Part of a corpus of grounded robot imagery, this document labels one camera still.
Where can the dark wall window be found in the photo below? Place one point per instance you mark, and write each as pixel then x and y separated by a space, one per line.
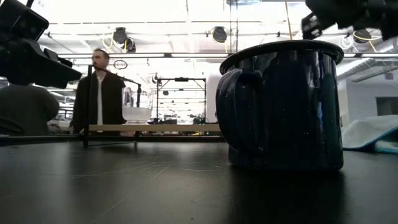
pixel 387 106

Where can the light teal cloth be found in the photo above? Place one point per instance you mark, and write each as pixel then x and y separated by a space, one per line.
pixel 370 132

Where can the standing person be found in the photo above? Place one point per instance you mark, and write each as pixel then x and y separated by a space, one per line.
pixel 105 99

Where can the dark blue enamel mug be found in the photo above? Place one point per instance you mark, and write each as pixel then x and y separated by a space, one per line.
pixel 289 118

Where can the long ceiling light strip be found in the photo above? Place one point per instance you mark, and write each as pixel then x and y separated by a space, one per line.
pixel 168 55

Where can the wooden shelf with black frame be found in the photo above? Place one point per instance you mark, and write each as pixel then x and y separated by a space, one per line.
pixel 155 127

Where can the person in dark green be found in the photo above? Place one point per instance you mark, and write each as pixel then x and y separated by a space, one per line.
pixel 28 109

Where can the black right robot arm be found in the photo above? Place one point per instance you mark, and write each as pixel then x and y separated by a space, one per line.
pixel 388 18

